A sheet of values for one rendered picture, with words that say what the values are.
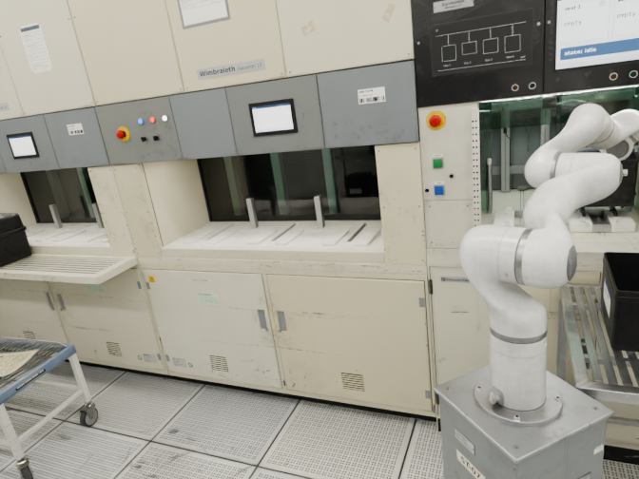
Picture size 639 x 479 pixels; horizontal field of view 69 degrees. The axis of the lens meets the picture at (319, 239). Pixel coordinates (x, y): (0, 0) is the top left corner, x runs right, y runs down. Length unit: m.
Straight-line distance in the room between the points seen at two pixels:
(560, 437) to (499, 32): 1.17
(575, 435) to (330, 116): 1.27
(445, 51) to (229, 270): 1.33
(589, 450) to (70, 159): 2.43
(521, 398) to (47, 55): 2.41
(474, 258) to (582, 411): 0.43
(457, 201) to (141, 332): 1.88
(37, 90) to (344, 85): 1.60
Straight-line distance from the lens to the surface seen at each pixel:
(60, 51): 2.60
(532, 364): 1.13
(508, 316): 1.07
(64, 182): 3.53
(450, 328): 1.97
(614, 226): 2.01
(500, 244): 1.02
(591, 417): 1.23
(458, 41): 1.70
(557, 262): 1.00
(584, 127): 1.40
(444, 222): 1.80
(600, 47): 1.70
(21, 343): 2.90
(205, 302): 2.42
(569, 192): 1.22
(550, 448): 1.17
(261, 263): 2.13
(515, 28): 1.69
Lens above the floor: 1.52
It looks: 18 degrees down
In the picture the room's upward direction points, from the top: 8 degrees counter-clockwise
